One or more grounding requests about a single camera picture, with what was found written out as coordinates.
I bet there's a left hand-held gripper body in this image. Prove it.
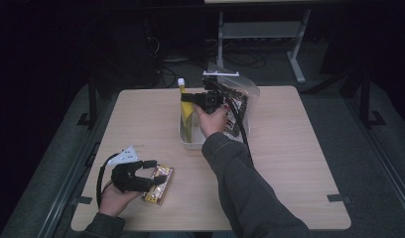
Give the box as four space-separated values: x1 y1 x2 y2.
106 145 152 193

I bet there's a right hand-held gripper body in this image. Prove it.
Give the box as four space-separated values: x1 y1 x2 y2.
199 69 240 115

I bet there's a gold snack packet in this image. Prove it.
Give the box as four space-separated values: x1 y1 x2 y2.
142 164 176 206

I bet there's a yellow spout pouch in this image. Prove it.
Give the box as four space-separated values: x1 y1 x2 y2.
177 77 196 144

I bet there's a clear packet with dark contents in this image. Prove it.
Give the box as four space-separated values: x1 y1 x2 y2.
206 62 261 144

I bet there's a white plastic bin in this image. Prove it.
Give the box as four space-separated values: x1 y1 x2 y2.
178 105 251 152

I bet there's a person's right hand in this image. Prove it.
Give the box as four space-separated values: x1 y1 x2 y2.
192 103 228 139

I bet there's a person's left hand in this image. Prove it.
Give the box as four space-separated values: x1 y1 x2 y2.
98 186 142 218

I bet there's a grey tape strip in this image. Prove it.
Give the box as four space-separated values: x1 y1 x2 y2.
70 195 93 206
327 193 352 203

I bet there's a black metal stand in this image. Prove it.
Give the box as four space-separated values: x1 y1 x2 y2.
357 68 387 129
76 75 99 130

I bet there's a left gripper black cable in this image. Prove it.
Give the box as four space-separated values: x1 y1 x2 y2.
95 152 122 209

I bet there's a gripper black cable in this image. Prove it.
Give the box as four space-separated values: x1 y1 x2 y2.
95 152 122 209
216 82 255 167

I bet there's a tangle of black floor cables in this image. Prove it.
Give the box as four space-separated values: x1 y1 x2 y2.
147 36 271 88

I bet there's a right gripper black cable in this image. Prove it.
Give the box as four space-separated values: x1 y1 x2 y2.
216 82 255 167

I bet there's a white metal desk frame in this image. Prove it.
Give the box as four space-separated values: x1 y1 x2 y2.
215 9 313 84

